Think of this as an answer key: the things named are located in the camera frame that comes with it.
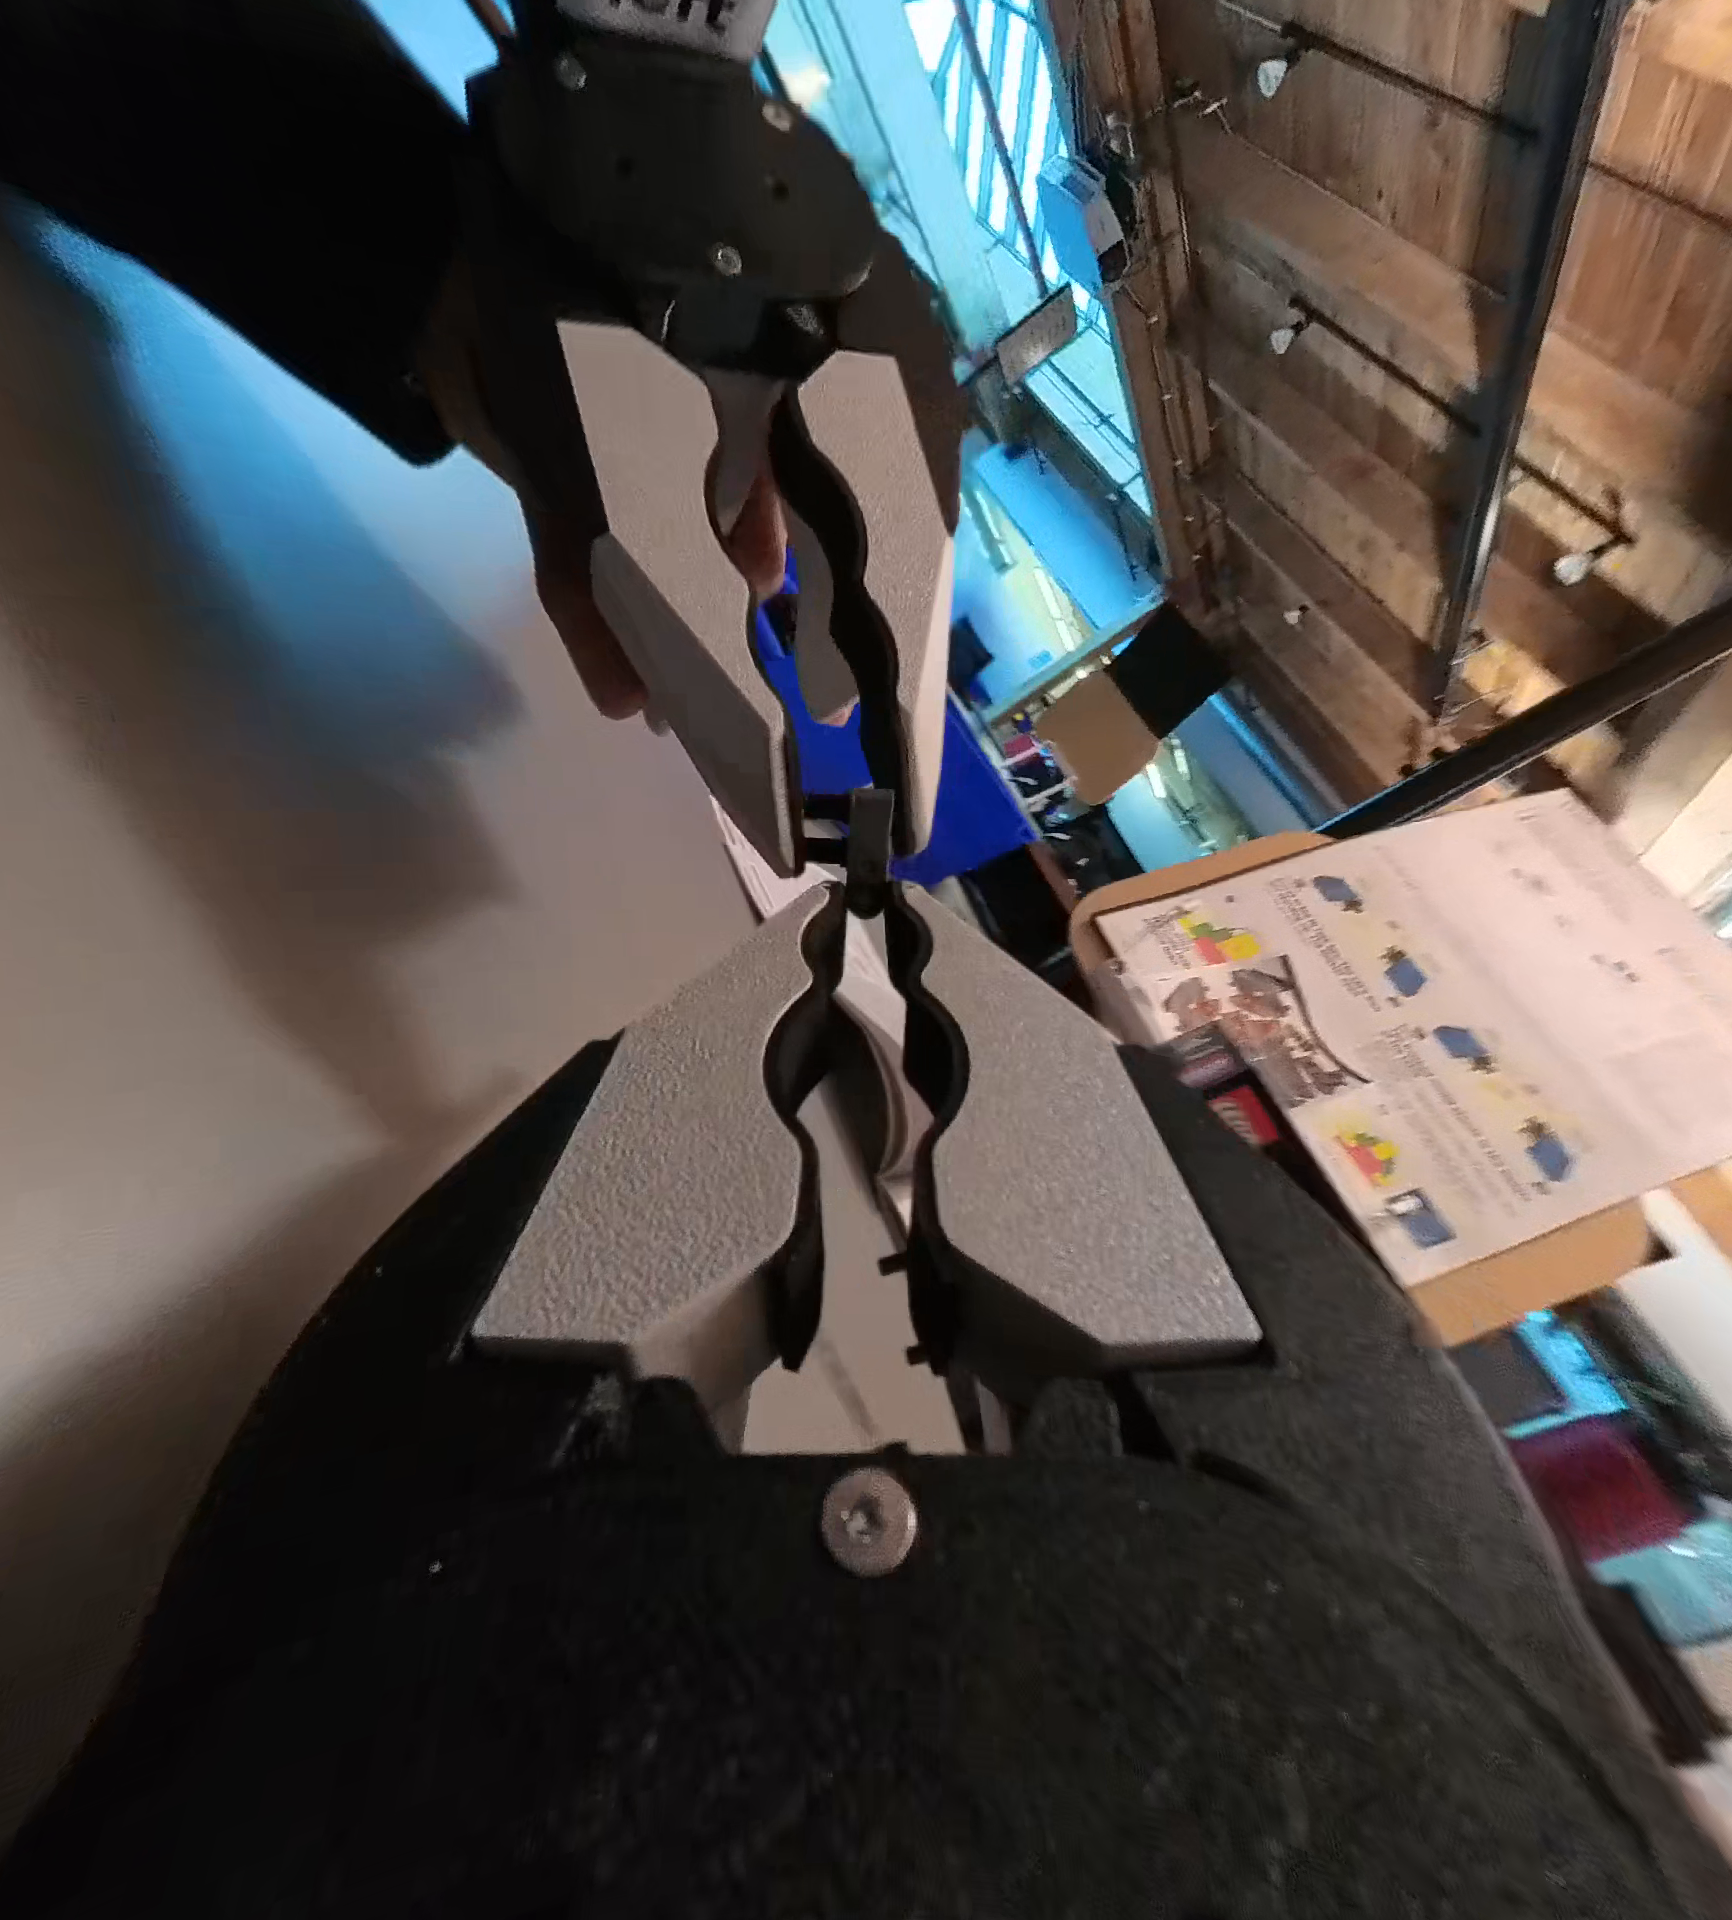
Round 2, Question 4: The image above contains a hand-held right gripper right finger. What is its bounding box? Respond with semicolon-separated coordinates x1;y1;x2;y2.
873;876;1269;1454

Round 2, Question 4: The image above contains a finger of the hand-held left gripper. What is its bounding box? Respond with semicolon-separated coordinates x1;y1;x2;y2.
768;348;963;852
555;317;813;882

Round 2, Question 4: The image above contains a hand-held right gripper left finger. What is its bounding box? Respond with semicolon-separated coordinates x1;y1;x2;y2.
468;882;856;1454

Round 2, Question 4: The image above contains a small black toy pin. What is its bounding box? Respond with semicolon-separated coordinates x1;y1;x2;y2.
807;786;902;921

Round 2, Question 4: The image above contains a person's left hand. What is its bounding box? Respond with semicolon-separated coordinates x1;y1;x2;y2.
520;472;795;725

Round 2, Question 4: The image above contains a black toy set box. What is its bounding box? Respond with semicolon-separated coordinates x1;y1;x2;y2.
1159;1034;1329;1152

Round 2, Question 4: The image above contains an open white instruction booklet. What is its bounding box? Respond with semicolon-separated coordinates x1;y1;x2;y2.
716;802;996;1458

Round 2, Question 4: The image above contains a blue plastic bin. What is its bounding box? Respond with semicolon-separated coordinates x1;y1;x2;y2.
750;546;1046;890

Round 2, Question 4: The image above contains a brown black hanging panel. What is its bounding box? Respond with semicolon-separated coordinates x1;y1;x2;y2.
1029;599;1232;810

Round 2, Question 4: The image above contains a brown cardboard board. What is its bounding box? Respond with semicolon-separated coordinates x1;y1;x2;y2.
1068;827;1659;1349

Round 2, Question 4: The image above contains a printed instruction sheet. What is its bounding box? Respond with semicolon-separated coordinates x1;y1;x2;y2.
1091;786;1732;1290

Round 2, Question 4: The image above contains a black metal pole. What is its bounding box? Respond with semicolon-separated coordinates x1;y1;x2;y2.
1320;546;1732;840

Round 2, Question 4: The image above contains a white wall device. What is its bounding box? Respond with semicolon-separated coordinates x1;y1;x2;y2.
1037;149;1138;290

